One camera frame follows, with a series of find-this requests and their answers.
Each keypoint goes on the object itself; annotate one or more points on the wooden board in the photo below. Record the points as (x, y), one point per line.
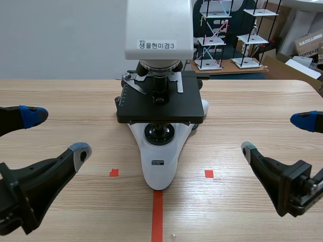
(227, 70)

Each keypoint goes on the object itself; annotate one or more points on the white shelf tower, coloured straws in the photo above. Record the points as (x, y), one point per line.
(214, 40)

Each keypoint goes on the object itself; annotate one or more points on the brown cardboard box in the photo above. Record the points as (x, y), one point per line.
(309, 45)

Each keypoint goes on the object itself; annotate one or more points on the dark blue chair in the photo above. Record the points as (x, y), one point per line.
(237, 20)

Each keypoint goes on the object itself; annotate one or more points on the white shelf tower, black rods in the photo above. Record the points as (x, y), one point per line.
(252, 39)

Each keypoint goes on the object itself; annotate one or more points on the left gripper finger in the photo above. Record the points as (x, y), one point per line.
(15, 117)

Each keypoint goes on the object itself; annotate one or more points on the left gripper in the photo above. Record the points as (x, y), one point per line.
(6, 216)

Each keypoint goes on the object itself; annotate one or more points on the white and black microscope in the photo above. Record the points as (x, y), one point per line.
(157, 37)

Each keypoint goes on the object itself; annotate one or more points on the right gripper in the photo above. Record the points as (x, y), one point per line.
(308, 191)

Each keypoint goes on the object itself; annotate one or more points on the open cardboard box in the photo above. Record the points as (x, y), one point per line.
(290, 66)

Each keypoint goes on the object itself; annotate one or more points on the white wash basin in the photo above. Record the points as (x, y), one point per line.
(300, 17)

